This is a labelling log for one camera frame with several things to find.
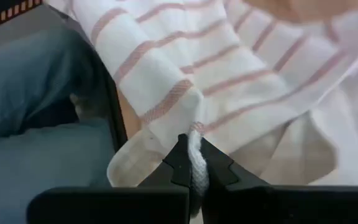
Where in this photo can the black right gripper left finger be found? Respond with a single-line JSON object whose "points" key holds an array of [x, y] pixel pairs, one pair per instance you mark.
{"points": [[120, 205]]}

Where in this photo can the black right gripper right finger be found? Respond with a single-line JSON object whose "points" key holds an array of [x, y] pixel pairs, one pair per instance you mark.
{"points": [[275, 205]]}

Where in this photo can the white towel with brown stripes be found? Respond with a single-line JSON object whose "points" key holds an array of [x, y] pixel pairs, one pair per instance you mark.
{"points": [[228, 62]]}

